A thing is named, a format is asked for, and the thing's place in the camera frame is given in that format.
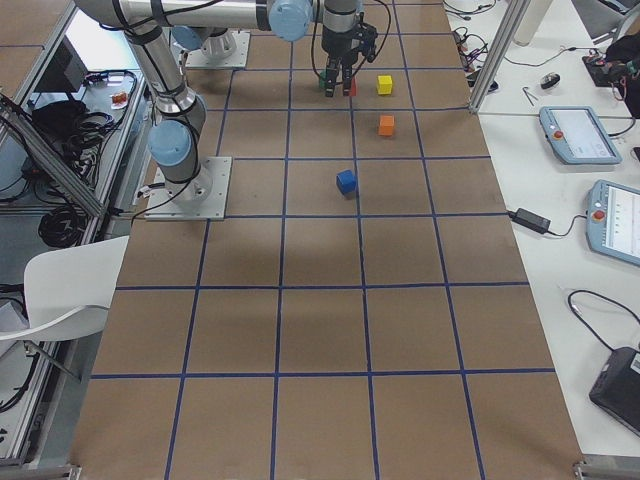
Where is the blue wooden block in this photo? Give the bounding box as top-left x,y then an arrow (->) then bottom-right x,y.
336,170 -> 357,195

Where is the white chair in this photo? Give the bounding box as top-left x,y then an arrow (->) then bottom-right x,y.
1,236 -> 129,341

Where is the yellow wooden block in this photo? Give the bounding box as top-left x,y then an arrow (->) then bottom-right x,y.
376,75 -> 394,96

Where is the upper teach pendant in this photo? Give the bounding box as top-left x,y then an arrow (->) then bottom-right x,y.
539,106 -> 622,165

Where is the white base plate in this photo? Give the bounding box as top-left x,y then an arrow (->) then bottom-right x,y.
144,157 -> 233,221
186,30 -> 251,70

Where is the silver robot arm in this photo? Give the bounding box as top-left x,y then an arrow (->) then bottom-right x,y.
76,1 -> 378,207

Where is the black power adapter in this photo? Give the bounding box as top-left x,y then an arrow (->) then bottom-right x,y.
508,208 -> 551,234

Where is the black laptop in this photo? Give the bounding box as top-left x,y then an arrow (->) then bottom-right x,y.
589,347 -> 639,435

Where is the lower teach pendant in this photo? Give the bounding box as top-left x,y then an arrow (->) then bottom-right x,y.
586,180 -> 639,266

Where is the orange wooden block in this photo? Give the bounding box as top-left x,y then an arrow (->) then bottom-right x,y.
378,115 -> 395,137

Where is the teach pendant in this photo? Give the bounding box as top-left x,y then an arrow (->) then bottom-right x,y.
586,180 -> 639,266
539,106 -> 622,165

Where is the aluminium frame post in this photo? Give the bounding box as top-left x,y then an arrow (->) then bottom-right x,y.
468,0 -> 530,114

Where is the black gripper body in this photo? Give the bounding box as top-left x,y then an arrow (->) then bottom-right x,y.
322,23 -> 378,68

